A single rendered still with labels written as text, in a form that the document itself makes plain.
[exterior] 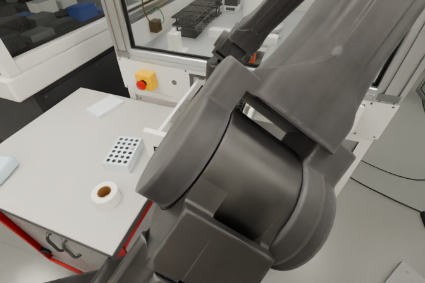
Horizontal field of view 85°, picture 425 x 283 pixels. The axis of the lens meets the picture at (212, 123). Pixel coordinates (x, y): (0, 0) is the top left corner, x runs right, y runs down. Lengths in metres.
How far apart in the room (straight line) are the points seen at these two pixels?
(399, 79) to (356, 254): 1.06
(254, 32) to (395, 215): 1.62
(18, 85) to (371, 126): 1.33
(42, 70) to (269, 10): 1.04
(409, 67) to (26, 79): 1.34
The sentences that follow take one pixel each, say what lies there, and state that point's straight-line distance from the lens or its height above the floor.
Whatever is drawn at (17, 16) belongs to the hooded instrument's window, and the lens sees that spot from 1.24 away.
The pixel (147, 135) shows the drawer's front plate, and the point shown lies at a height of 0.92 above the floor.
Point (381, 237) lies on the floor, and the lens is 1.77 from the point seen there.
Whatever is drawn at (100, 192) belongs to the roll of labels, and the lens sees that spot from 0.76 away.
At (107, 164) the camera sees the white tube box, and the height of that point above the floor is 0.79.
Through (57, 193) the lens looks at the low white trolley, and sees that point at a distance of 0.85.
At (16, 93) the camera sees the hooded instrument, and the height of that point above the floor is 0.84.
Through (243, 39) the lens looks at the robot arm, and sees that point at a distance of 0.50.
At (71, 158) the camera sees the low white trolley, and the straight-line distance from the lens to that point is 0.93.
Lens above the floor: 1.37
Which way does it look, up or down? 41 degrees down
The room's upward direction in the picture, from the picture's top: straight up
